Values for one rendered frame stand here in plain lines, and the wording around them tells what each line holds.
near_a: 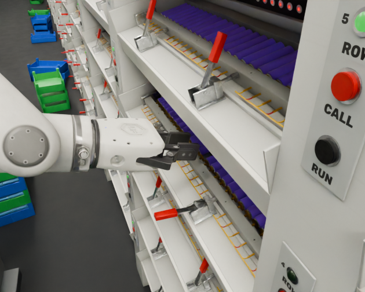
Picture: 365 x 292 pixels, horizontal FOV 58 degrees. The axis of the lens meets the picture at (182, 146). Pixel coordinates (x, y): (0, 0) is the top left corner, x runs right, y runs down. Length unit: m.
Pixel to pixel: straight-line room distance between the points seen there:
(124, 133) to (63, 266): 1.07
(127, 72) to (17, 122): 0.49
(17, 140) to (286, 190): 0.28
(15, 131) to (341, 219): 0.32
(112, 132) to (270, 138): 0.25
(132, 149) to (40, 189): 1.48
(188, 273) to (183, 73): 0.41
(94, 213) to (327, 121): 1.54
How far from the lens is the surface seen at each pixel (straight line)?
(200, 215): 0.53
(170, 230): 0.80
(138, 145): 0.48
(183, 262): 0.74
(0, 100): 0.40
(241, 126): 0.37
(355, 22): 0.20
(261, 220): 0.50
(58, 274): 1.50
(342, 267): 0.26
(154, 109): 0.79
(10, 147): 0.39
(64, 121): 0.48
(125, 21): 0.81
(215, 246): 0.51
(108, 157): 0.48
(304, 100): 0.24
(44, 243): 1.63
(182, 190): 0.59
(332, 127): 0.22
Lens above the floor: 1.14
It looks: 33 degrees down
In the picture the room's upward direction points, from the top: straight up
